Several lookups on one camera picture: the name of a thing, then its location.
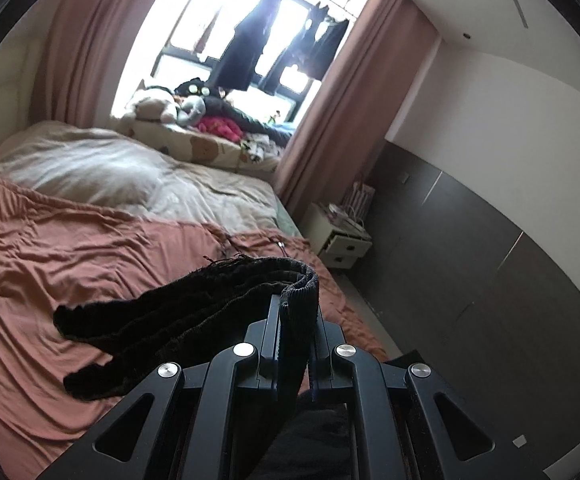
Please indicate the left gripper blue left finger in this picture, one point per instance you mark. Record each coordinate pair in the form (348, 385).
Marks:
(268, 353)

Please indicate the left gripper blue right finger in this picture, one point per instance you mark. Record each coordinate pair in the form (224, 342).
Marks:
(320, 361)

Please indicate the black pants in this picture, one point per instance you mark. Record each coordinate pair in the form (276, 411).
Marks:
(191, 319)

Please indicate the cream bedside nightstand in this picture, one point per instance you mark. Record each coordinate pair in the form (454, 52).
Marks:
(338, 246)

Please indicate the bear print cushion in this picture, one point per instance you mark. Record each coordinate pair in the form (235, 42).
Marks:
(255, 153)

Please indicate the rust orange bed blanket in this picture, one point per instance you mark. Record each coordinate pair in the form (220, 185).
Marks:
(56, 252)

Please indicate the beige duvet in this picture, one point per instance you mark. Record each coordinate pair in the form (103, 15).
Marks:
(104, 168)

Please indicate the pile of toys and clothes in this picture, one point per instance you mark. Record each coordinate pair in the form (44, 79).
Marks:
(194, 104)

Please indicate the right pink curtain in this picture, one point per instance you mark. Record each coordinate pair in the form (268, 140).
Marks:
(356, 104)

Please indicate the hanging dark garment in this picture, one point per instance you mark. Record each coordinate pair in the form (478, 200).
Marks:
(236, 67)

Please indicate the cream padded headboard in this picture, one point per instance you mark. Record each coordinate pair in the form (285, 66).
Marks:
(18, 66)

